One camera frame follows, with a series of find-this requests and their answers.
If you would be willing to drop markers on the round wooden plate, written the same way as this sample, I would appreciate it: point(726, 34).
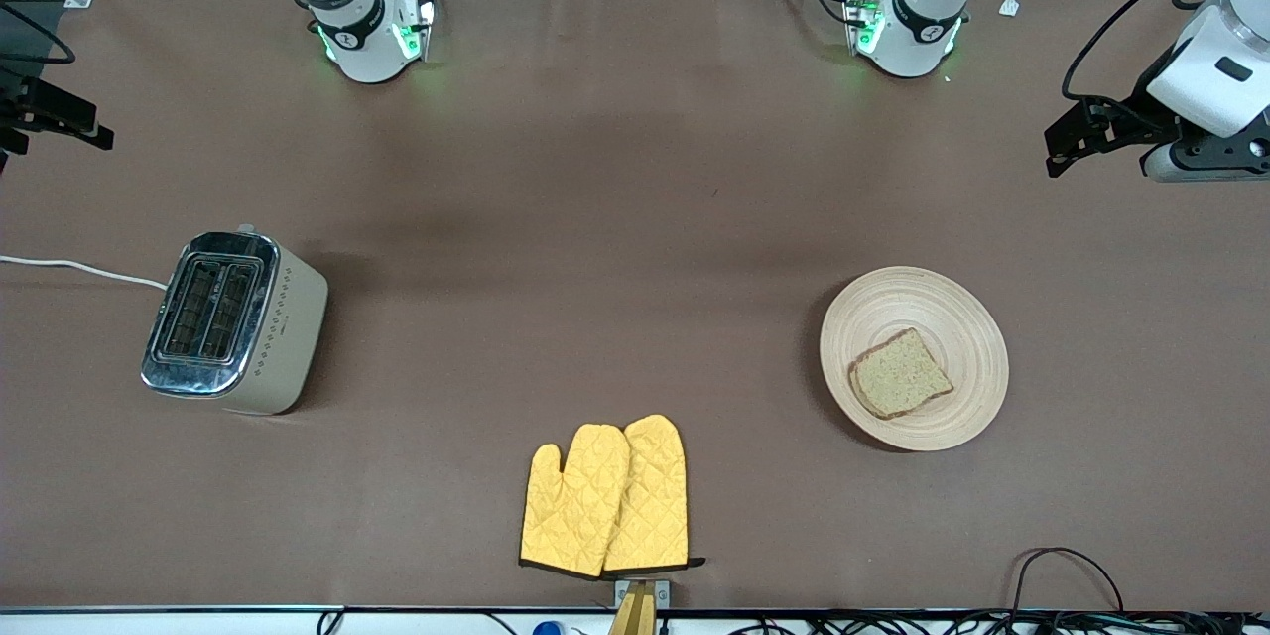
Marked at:
point(923, 298)

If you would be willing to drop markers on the brown bread slice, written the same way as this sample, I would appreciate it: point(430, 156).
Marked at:
point(898, 375)

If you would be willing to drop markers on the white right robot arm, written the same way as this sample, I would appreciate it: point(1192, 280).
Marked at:
point(367, 50)

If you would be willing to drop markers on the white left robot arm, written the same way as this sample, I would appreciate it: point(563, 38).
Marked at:
point(918, 45)

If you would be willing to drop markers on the green-lit arm base box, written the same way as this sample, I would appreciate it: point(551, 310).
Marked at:
point(422, 20)
point(861, 20)

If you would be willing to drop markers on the beige chrome two-slot toaster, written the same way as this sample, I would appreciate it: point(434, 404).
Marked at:
point(288, 337)

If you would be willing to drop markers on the small white paper scrap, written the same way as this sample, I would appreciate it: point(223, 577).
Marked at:
point(1009, 6)

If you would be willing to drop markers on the yellow quilted oven mitt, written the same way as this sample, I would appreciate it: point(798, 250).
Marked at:
point(655, 496)

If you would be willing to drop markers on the yellow quilted mitt with thumb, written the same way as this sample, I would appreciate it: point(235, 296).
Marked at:
point(575, 506)

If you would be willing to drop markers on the blue round object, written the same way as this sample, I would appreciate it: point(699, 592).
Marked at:
point(547, 629)

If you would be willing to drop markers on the small metal bracket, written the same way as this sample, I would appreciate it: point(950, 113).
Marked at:
point(663, 593)

